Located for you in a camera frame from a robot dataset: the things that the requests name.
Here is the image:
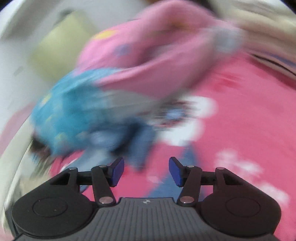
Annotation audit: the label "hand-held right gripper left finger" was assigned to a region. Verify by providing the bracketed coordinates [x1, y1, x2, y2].
[50, 157, 125, 207]

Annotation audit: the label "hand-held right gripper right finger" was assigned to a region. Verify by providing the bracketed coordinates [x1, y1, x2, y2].
[169, 157, 242, 207]

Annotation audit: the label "blue jeans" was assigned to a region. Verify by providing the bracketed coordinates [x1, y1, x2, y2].
[90, 116, 201, 200]

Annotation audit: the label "sleeping person head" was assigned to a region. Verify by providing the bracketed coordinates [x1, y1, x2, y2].
[30, 137, 53, 160]

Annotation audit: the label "pink floral bed blanket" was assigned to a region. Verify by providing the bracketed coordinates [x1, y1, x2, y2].
[0, 53, 296, 241]

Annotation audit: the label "blue and pink floral quilt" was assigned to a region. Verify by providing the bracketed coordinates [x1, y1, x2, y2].
[31, 0, 245, 158]

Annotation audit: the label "pale yellow wardrobe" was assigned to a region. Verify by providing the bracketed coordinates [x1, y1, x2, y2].
[29, 10, 93, 81]

